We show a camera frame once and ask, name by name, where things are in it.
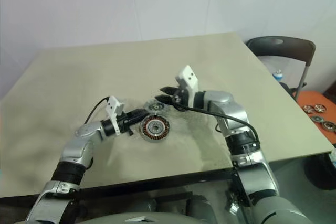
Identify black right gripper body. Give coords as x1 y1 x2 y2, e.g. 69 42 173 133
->
171 84 195 111

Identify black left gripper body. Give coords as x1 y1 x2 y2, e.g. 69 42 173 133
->
118 112 135 137

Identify round silver motor housing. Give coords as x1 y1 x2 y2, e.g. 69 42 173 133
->
139 113 172 143

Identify spoked silver rotor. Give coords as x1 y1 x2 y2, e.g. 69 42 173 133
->
145 100 166 114

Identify small blue white bottle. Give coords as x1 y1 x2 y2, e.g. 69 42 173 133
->
272 69 285 83

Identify dark grey folding chair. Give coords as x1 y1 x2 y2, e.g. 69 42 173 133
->
246 35 316 99

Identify orange tray with parts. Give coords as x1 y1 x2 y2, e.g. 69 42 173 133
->
296 90 336 146

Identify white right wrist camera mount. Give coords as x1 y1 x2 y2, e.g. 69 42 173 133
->
174 65 200 102

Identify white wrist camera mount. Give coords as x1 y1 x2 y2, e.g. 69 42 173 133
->
174 65 200 102
106 95 125 137

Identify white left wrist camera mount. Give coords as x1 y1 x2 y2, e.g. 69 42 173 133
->
106 95 125 137

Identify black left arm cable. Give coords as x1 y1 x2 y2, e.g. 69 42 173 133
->
83 97 111 125

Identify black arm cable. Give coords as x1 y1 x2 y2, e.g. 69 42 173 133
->
83 97 111 125
174 104 261 146

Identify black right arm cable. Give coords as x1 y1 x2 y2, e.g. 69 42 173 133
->
174 104 261 146

